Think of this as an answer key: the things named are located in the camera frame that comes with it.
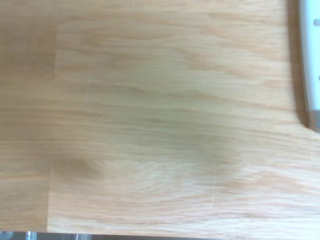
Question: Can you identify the stainless steel dishwasher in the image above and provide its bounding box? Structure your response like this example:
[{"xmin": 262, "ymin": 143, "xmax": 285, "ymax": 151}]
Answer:
[{"xmin": 0, "ymin": 228, "xmax": 320, "ymax": 240}]

